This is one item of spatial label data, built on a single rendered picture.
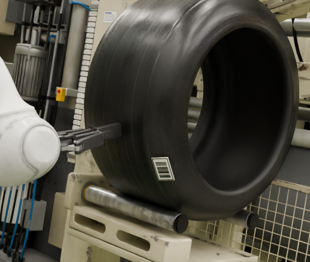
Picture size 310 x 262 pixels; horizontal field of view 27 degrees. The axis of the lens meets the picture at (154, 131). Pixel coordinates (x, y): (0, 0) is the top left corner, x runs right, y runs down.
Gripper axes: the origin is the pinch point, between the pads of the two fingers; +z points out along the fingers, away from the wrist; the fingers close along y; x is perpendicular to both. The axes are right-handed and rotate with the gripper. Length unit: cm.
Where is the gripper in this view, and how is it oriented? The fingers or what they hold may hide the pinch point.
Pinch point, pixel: (107, 132)
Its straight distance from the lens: 145.2
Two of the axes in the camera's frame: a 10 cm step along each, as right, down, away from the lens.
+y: -6.9, -1.5, 7.0
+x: 0.3, 9.7, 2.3
